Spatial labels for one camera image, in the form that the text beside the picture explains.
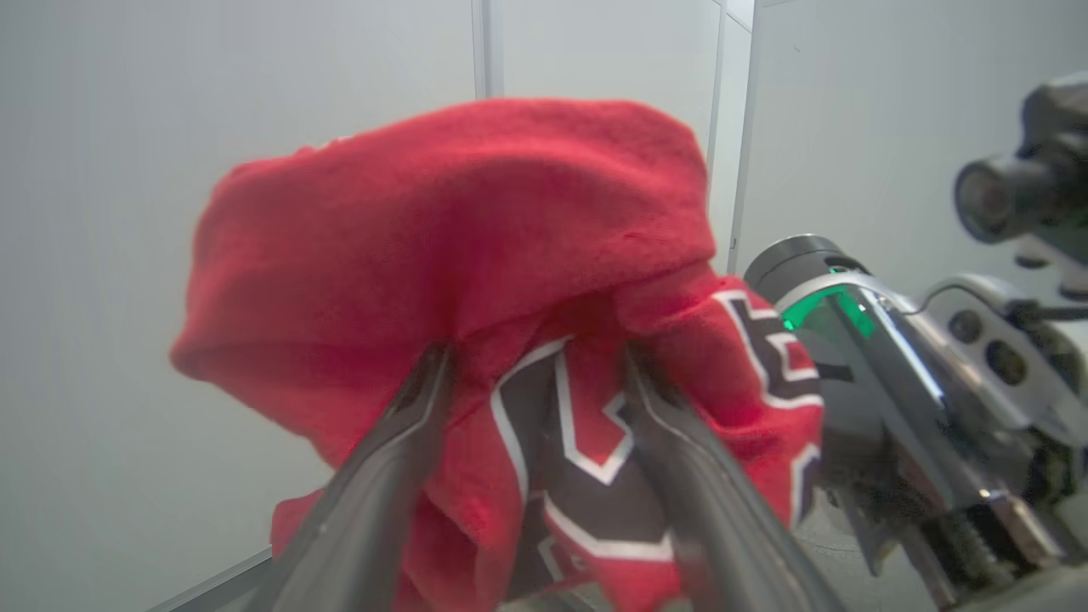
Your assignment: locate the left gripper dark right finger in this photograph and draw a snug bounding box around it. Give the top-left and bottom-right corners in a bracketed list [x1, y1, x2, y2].
[625, 344, 842, 612]

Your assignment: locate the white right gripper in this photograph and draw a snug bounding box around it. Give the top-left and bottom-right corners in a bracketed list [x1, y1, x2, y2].
[928, 274, 1088, 443]

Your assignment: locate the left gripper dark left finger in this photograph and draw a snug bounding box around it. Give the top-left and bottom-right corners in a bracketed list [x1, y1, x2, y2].
[255, 344, 456, 612]

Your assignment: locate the red jersey with black number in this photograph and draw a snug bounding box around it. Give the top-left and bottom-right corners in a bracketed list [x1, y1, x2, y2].
[168, 98, 825, 612]

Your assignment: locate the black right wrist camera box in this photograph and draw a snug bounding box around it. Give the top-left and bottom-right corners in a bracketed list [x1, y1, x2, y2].
[952, 72, 1088, 298]

